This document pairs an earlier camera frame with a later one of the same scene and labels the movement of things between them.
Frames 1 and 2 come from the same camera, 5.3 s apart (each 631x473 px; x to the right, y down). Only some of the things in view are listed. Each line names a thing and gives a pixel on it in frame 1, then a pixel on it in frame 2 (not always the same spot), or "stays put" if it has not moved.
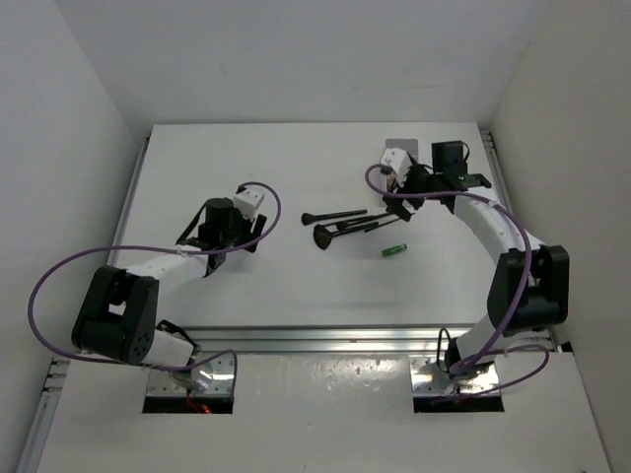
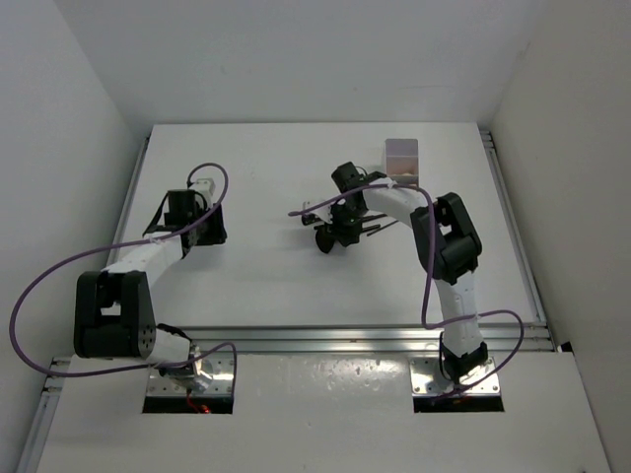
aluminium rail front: [333, 339] stays put
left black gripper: [248, 236] -> [217, 232]
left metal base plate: [212, 375] stays put
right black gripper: [395, 206] -> [346, 236]
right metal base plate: [431, 377] stays put
